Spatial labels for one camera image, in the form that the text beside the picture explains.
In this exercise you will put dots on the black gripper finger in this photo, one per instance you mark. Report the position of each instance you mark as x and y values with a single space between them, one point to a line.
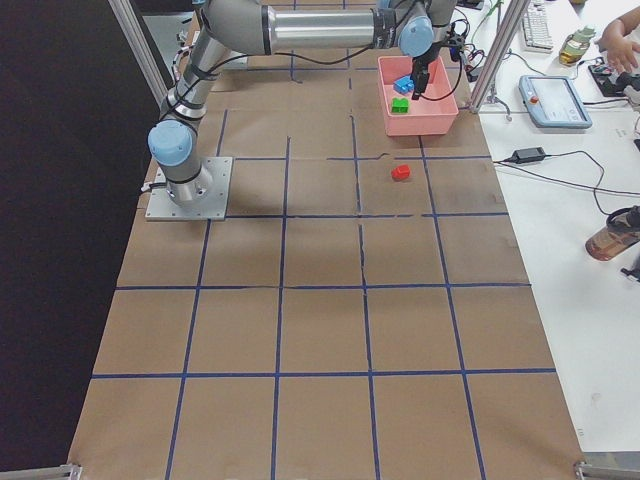
423 76
417 77

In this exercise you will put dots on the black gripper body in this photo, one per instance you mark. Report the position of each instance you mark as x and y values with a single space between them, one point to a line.
424 60

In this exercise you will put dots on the blue toy block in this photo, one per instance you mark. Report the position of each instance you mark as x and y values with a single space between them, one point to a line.
403 85

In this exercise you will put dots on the green toy block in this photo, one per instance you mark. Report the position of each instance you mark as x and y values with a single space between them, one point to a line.
399 105

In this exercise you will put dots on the red toy block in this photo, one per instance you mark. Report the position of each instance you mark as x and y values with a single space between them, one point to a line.
401 172

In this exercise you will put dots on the person's hand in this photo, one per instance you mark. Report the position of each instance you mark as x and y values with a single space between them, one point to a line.
615 41

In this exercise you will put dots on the white keyboard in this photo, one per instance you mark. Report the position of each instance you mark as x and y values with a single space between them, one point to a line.
534 28

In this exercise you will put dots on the teach pendant tablet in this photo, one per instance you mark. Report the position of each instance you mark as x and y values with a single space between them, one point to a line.
553 102

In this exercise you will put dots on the green-capped bottle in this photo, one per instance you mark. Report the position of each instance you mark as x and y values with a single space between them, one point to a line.
576 45

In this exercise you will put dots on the black power adapter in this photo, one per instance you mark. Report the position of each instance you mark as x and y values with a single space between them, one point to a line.
528 155

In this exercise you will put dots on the brown drink bottle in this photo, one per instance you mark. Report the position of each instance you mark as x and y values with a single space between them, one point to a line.
620 232

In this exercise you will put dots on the aluminium frame post right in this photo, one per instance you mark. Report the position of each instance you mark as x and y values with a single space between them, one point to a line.
504 36

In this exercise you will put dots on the aluminium frame post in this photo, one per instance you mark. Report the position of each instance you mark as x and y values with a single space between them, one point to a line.
134 30
504 36

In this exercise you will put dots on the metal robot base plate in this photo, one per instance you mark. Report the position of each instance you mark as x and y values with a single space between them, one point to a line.
205 197

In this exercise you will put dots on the aluminium frame post left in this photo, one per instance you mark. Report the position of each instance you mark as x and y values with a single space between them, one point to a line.
134 30

